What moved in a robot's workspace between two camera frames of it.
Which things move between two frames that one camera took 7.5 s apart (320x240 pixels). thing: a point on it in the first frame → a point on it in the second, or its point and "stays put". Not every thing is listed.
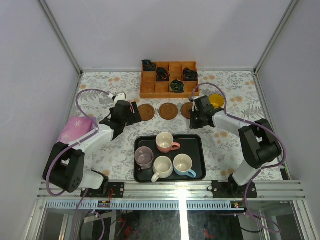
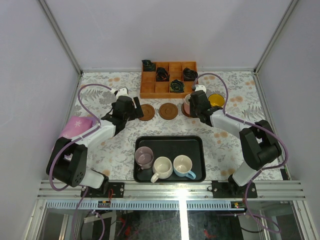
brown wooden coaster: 185,109 stays put
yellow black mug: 216,100 stays put
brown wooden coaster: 146,111 stays put
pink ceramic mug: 164,141 → 187,103
